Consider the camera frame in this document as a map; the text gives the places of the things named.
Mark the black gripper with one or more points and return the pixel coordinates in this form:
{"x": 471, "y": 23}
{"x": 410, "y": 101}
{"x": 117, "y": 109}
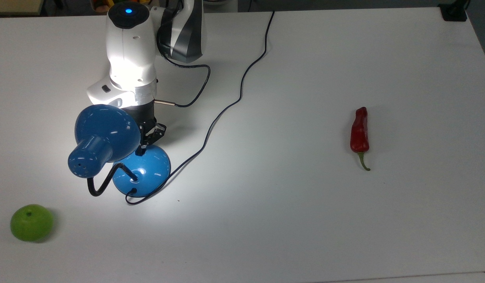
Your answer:
{"x": 145, "y": 116}

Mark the blue desk lamp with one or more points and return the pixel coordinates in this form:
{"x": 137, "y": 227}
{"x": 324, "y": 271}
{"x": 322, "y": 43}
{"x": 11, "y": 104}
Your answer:
{"x": 103, "y": 131}

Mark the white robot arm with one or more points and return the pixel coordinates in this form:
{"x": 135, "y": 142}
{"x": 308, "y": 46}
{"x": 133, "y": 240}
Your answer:
{"x": 130, "y": 55}

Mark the green apple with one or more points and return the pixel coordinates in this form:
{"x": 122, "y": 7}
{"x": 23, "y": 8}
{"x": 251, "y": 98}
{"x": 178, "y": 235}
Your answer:
{"x": 31, "y": 223}

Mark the yellow object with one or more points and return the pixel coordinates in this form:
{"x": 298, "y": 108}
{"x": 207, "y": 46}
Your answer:
{"x": 101, "y": 4}

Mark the wooden cabinet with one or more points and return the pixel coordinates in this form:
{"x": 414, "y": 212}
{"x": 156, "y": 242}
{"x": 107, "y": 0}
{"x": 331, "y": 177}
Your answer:
{"x": 14, "y": 6}

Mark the red chili pepper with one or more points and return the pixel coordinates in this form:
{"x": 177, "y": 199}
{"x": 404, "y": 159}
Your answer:
{"x": 359, "y": 131}

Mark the black table clamp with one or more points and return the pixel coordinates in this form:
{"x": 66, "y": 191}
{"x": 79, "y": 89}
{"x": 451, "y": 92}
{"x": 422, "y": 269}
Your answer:
{"x": 454, "y": 11}

